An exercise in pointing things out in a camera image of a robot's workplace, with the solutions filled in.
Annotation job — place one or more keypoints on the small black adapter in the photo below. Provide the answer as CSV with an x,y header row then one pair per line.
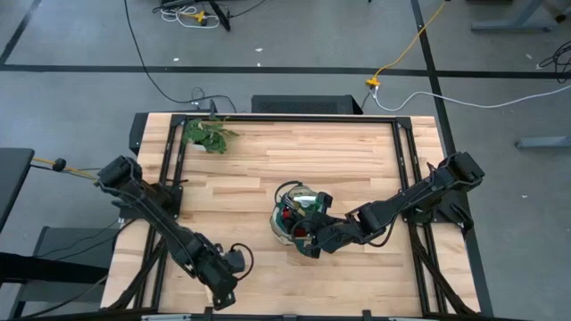
x,y
205,106

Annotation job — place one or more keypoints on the grey floor bar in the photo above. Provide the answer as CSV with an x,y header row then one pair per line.
x,y
542,142

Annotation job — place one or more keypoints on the black aluminium table frame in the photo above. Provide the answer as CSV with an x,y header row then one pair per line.
x,y
285,118

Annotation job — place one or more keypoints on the dark side table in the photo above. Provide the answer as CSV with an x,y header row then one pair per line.
x,y
13,183

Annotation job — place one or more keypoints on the red black-tipped gardening glove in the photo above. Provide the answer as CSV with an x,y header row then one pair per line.
x,y
287,215

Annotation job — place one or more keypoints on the silver aluminium bar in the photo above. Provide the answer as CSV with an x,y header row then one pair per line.
x,y
165,318

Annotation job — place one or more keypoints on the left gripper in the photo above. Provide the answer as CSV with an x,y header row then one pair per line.
x,y
214,272

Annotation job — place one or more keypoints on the black stand leg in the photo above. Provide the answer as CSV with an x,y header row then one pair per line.
x,y
220,15

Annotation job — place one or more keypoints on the black box under table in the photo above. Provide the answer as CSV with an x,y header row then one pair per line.
x,y
137,134

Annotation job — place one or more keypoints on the green spray bottle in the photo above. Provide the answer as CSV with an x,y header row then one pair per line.
x,y
305,200

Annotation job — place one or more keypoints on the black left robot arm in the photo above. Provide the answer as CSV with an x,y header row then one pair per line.
x,y
147,209

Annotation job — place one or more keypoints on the black computer case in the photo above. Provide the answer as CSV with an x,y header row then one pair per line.
x,y
303,104

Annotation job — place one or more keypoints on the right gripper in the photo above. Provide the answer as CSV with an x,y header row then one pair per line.
x,y
334,232

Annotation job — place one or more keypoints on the grey desk leg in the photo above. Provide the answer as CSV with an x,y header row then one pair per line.
x,y
513,24

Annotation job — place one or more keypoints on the green potted plant white pot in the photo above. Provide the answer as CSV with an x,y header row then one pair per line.
x,y
209,138

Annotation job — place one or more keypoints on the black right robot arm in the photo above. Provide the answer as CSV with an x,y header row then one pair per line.
x,y
415,196

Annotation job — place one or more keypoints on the yellow rod with black knob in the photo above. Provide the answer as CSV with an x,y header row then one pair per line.
x,y
59,165

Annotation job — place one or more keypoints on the cream green canvas gardening bag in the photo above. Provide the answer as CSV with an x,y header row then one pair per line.
x,y
277,225

